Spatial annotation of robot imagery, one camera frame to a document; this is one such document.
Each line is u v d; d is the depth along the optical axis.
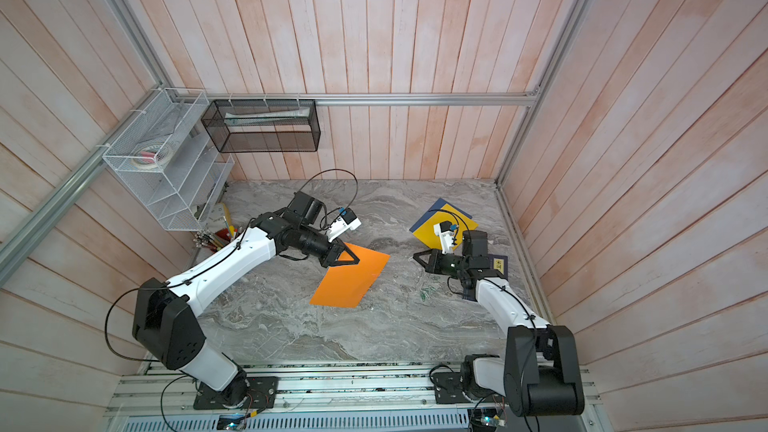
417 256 0.84
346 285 0.74
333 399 0.73
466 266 0.69
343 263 0.72
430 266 0.76
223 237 0.92
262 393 0.73
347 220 0.70
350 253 0.73
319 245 0.68
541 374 0.42
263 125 1.06
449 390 0.73
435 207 1.14
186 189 0.80
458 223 0.78
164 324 0.43
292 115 0.90
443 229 0.79
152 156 0.74
